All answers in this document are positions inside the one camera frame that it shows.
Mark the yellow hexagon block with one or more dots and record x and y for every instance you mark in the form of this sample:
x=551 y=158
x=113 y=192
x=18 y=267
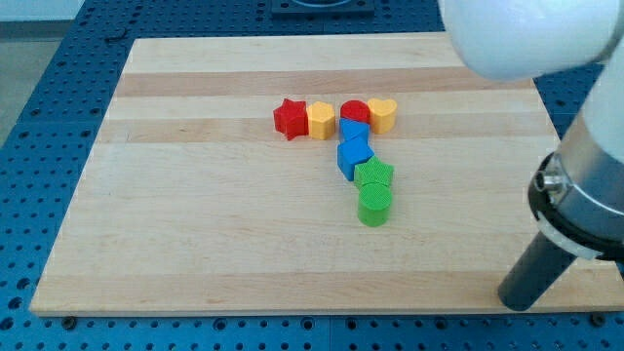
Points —
x=321 y=120

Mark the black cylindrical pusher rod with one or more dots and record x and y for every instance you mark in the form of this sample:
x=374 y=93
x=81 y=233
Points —
x=540 y=266

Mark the green cylinder block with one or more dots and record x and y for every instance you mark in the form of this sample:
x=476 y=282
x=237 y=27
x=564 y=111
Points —
x=374 y=204

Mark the red cylinder block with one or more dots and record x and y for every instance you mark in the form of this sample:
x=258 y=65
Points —
x=355 y=110

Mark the red star block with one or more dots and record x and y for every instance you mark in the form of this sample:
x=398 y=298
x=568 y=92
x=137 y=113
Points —
x=291 y=119

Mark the blue triangle block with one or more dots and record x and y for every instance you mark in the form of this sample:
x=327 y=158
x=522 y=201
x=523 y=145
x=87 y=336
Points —
x=350 y=129

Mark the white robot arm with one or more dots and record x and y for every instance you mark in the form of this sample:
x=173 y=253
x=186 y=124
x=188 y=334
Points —
x=509 y=40

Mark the green star block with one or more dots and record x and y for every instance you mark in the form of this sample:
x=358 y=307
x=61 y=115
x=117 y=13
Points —
x=373 y=171

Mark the yellow heart block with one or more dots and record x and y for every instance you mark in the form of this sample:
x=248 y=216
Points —
x=383 y=114

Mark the blue cube block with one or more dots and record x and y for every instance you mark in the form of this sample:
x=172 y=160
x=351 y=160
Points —
x=351 y=153

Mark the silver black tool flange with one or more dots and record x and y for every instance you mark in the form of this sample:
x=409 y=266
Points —
x=576 y=196

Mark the wooden board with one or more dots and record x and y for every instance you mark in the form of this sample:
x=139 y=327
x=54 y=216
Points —
x=191 y=204

